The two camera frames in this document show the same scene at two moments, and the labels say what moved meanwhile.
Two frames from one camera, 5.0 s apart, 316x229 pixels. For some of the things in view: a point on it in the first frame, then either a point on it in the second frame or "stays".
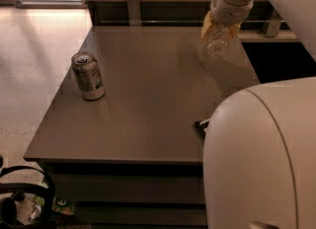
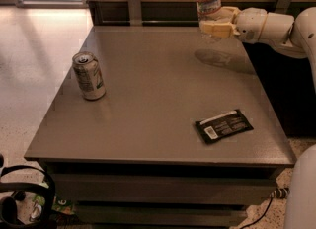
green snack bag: (64, 206) stays
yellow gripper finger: (206, 24) -> (220, 30)
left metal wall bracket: (133, 7) stays
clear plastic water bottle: (216, 45) -> (207, 3)
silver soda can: (88, 75) stays
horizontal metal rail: (183, 21) stays
